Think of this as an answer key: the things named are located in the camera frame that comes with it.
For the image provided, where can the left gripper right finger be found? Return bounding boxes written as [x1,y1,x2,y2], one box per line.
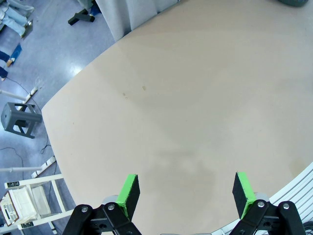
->
[228,171,306,235]

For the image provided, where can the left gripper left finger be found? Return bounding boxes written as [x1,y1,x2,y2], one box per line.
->
[62,173,142,235]

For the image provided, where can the white aluminium rails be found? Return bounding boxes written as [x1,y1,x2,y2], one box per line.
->
[219,161,313,235]

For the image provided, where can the white fabric bin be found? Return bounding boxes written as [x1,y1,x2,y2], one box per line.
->
[9,185,52,223]

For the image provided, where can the beige device with brown edge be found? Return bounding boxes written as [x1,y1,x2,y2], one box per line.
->
[0,190,21,227]

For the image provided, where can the grey plastic stool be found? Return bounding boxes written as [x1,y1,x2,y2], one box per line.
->
[0,102,43,140]

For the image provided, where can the light grey hanging fabric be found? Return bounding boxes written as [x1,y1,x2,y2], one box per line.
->
[94,0,183,42]

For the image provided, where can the black stand base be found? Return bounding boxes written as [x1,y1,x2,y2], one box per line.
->
[67,8,96,26]

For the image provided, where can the legs in light blue jeans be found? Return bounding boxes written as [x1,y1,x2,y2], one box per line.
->
[0,0,35,37]

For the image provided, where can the white cart frame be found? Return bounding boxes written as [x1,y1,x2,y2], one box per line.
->
[4,173,74,232]

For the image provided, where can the thin black floor cable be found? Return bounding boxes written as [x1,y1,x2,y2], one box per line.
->
[2,77,34,103]

